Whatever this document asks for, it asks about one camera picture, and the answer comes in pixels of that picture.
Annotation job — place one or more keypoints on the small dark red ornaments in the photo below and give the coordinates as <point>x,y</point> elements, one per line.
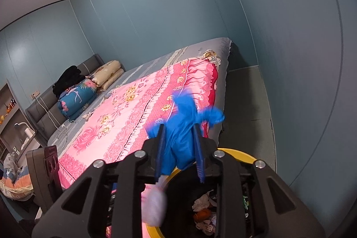
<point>11,105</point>

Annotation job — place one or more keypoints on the pink floral quilt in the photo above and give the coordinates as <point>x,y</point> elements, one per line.
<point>125,121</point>

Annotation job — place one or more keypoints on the white tissue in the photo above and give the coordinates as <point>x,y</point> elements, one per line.
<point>153,204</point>

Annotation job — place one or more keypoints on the cartoon print cloth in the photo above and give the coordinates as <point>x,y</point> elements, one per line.
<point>211,56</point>

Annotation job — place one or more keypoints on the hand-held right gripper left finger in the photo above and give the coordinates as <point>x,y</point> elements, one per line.
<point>159,154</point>

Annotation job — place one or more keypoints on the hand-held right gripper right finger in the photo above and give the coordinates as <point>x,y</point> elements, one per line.
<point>199,160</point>

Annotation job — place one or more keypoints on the beige pillows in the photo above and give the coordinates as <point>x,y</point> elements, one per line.
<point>108,73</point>

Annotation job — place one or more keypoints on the white wall socket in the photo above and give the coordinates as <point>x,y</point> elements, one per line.
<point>35,95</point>

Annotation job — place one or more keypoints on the blue floral folded quilt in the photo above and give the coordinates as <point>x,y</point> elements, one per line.
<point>75,100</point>

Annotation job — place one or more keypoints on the black clothes pile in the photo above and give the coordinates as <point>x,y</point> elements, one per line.
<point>68,79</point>

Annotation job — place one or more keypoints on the large orange peel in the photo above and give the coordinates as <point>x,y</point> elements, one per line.
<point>202,216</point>

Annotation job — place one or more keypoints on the green wrapper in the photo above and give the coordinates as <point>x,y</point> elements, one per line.
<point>246,201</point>

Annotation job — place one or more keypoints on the black bin with yellow rim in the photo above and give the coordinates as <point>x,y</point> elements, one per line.
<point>237,154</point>

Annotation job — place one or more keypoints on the bed with grey headboard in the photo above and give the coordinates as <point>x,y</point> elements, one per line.
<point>189,49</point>

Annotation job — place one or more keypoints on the orange and blue cloth pile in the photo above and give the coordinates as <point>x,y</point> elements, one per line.
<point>14,182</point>

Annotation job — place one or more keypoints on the white desk lamp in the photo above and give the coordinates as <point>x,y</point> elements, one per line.
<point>21,124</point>

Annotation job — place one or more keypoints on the blue glove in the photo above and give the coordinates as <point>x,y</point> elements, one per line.
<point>181,137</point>

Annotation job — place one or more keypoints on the white wall shelf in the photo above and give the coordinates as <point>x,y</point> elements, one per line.
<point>11,115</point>

